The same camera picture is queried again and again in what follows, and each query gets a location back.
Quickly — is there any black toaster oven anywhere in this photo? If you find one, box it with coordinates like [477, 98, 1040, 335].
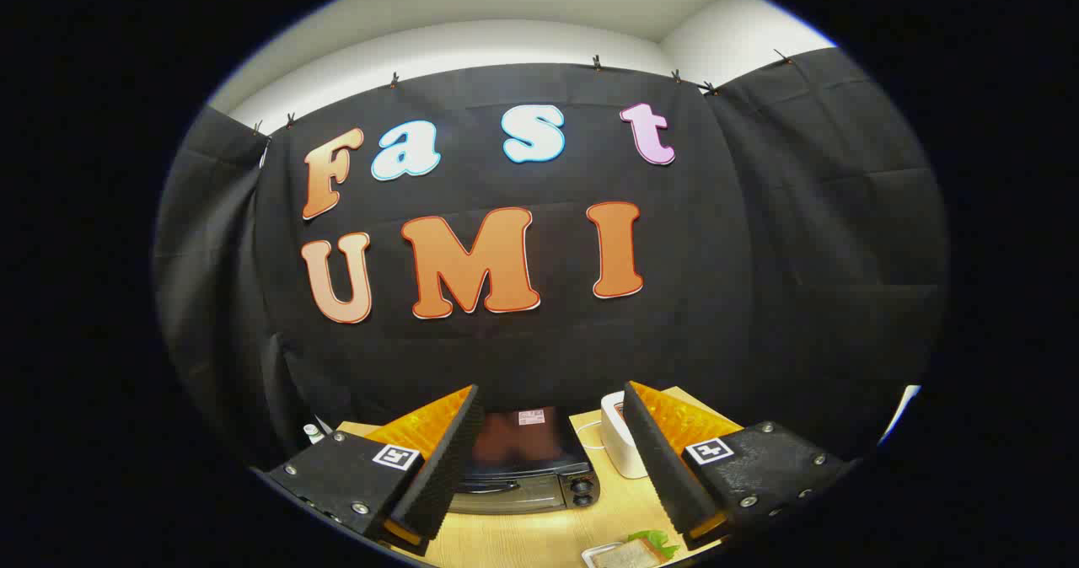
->
[447, 406, 601, 516]

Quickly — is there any white pop-up toaster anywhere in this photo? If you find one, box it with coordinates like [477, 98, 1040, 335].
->
[600, 391, 650, 479]

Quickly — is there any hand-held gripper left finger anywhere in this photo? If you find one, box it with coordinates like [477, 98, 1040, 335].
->
[264, 384, 486, 558]

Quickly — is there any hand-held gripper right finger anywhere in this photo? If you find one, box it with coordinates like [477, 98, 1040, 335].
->
[622, 380, 862, 551]

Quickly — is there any bread and lettuce sandwich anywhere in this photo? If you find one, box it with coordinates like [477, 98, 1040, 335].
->
[594, 530, 680, 568]

